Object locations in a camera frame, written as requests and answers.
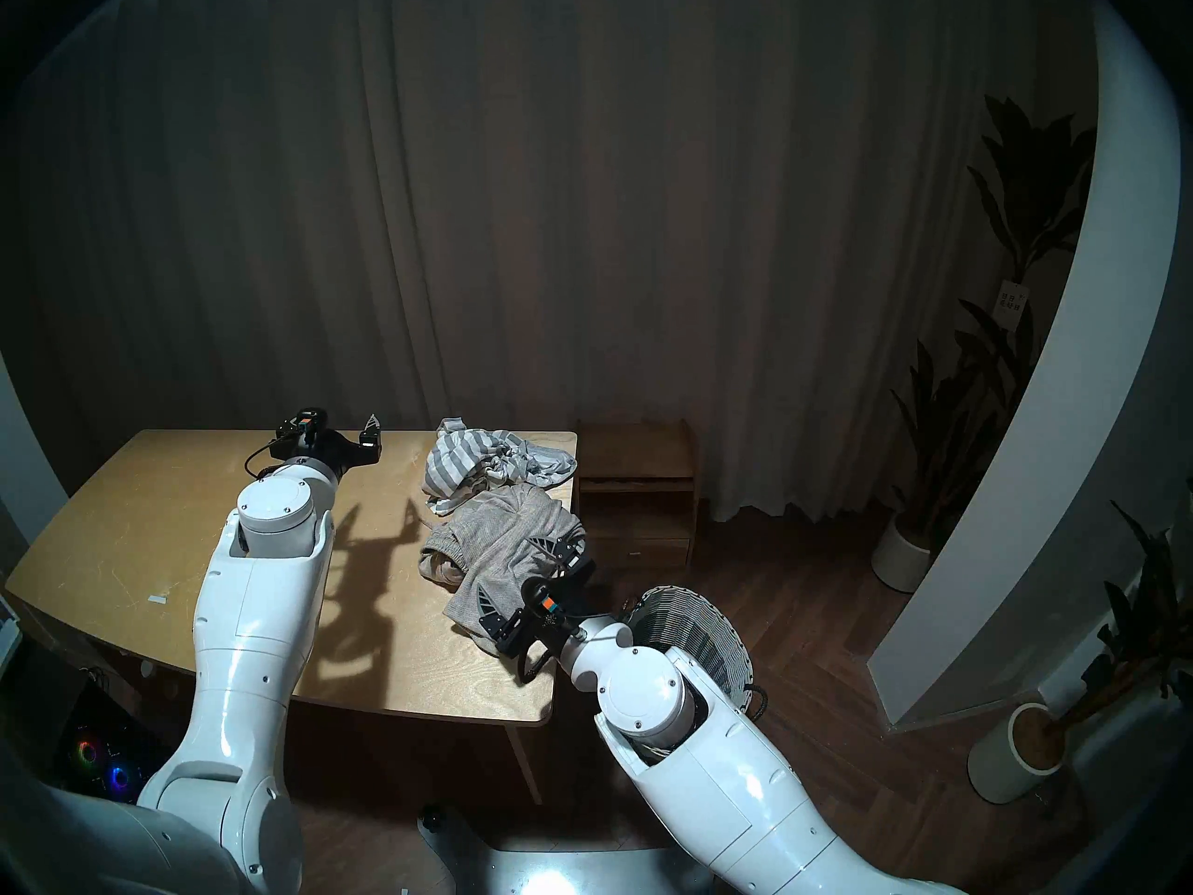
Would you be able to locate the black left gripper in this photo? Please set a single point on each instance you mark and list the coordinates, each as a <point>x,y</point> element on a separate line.
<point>322,450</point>

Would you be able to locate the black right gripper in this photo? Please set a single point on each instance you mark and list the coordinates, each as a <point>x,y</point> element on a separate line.
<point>545,618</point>

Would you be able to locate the grey knit garment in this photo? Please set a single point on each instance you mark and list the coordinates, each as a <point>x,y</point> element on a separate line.
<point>494,548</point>

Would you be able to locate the grey white striped garment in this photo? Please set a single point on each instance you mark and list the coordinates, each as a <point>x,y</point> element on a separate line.
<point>475,464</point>

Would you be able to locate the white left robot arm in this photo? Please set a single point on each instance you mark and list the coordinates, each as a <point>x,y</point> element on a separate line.
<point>252,604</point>

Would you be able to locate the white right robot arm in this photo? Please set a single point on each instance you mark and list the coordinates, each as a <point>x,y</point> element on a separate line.
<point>708,772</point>

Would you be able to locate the white wicker laundry hamper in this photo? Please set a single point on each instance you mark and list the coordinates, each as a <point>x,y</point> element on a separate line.
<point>694,632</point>

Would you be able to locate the small wooden nightstand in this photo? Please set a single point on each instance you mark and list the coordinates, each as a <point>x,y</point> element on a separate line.
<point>638,492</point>

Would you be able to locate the light wooden table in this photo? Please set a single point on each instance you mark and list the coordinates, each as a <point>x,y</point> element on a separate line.
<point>140,530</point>

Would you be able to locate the black base knob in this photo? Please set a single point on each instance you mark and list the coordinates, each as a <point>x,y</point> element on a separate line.
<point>431,819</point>

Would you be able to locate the long pleated curtain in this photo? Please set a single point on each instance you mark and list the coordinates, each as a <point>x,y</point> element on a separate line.
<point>513,203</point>

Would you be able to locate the round white plant pot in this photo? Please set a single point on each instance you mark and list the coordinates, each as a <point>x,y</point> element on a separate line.
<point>899,562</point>

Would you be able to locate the computer case with RGB fans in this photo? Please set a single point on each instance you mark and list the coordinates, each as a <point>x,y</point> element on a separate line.
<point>102,753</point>

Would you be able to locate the white cylindrical plant pot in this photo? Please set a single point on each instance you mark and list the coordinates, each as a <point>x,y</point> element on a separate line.
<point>1007,763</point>

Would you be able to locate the white plant tag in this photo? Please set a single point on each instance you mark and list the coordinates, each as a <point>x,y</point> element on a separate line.
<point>1011,299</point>

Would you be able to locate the small leafy houseplant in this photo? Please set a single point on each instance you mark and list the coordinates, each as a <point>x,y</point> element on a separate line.
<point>1146,613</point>

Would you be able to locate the tall leafy houseplant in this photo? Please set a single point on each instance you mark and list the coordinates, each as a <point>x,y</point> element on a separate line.
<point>1025,203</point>

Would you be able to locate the grey metal robot base plate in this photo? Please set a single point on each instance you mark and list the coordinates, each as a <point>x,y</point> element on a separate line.
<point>559,870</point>

